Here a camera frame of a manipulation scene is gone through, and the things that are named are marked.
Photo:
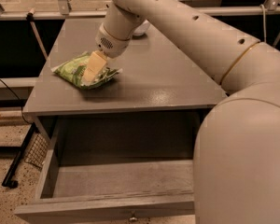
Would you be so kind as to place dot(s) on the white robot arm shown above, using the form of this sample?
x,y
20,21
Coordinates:
x,y
236,165

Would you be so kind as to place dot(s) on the metal enclosure railing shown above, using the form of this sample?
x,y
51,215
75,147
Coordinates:
x,y
53,6

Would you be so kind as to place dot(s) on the grey wooden cabinet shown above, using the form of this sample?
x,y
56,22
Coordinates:
x,y
155,75

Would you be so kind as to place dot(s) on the metal drawer knob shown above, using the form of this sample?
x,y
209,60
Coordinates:
x,y
133,218

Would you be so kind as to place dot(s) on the white ceramic bowl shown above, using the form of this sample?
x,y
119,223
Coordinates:
x,y
141,30

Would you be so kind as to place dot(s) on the wire mesh panel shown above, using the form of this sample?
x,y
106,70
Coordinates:
x,y
37,151

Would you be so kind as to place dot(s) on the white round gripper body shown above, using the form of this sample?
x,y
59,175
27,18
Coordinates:
x,y
113,45

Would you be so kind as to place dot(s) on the black wheeled frame leg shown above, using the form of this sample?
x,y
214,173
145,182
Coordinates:
x,y
8,181

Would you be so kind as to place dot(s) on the wooden stick with black tape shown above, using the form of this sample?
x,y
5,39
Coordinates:
x,y
31,20

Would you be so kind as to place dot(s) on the green jalapeno chip bag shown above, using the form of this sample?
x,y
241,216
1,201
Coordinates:
x,y
73,70

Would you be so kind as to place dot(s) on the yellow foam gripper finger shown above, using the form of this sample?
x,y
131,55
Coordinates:
x,y
96,64

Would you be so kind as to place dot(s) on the grey open top drawer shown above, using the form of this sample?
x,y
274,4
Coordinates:
x,y
112,166

